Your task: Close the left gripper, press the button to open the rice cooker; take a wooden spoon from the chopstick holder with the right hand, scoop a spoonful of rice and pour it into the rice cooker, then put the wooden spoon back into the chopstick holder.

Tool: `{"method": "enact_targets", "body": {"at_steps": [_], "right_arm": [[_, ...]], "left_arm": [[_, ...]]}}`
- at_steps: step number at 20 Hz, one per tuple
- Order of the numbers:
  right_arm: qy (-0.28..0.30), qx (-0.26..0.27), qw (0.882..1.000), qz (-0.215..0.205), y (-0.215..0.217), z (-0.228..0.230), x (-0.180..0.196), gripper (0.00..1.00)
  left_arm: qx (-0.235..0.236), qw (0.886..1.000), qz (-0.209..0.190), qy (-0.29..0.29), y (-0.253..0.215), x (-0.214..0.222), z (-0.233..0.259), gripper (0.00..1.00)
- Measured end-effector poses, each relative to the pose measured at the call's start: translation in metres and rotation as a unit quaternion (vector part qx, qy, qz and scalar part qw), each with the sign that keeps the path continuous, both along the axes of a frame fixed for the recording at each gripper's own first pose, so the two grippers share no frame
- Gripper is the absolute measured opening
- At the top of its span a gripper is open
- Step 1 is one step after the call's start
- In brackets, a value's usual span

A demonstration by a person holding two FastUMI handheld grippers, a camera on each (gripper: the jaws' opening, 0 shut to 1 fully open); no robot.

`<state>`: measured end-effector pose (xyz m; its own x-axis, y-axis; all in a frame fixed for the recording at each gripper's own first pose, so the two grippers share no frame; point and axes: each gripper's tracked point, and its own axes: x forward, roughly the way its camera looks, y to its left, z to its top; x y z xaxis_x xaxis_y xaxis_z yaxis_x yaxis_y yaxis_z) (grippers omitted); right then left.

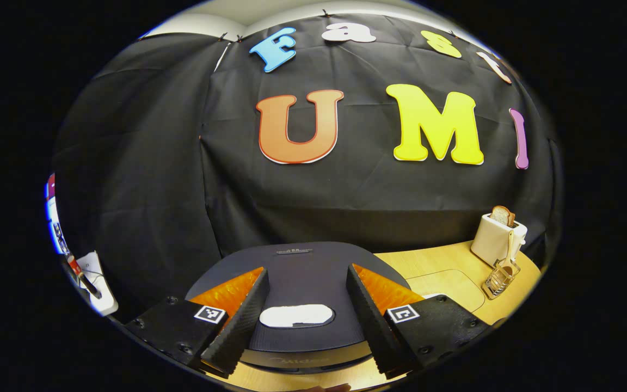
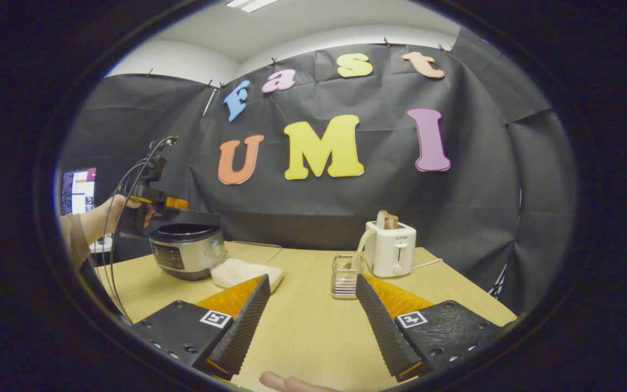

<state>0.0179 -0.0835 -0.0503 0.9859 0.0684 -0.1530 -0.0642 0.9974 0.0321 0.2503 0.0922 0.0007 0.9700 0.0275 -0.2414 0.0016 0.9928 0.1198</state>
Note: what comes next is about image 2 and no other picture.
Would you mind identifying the ceiling light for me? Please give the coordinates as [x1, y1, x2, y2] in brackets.
[225, 0, 282, 13]

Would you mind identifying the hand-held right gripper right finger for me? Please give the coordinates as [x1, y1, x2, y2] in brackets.
[355, 273, 502, 383]

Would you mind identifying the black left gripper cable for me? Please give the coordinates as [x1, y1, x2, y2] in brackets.
[101, 137, 168, 323]

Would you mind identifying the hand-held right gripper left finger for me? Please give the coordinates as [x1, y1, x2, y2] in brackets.
[131, 274, 272, 381]

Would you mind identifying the clear plastic container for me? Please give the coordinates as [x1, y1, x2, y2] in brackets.
[205, 241, 285, 293]

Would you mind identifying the silver black rice cooker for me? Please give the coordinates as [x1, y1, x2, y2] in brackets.
[149, 223, 228, 281]

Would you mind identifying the white toaster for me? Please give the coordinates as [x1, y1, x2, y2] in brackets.
[364, 220, 417, 278]

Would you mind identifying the computer monitor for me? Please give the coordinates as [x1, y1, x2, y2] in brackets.
[62, 168, 97, 216]

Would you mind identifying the metal wire chopstick holder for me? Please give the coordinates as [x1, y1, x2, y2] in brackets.
[331, 254, 366, 299]

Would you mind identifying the black backdrop cloth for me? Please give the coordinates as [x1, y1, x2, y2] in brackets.
[58, 24, 578, 316]

